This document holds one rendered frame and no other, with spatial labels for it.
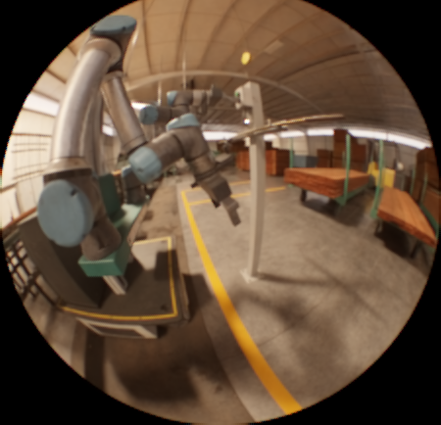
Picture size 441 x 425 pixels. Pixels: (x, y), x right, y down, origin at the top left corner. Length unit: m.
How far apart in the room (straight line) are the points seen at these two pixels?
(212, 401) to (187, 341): 0.42
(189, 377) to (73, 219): 0.85
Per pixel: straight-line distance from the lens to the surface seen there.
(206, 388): 0.90
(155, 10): 6.72
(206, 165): 0.33
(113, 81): 0.48
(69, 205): 0.25
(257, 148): 0.69
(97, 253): 0.42
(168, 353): 0.94
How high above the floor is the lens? 0.88
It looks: 21 degrees down
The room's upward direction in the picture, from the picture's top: 4 degrees counter-clockwise
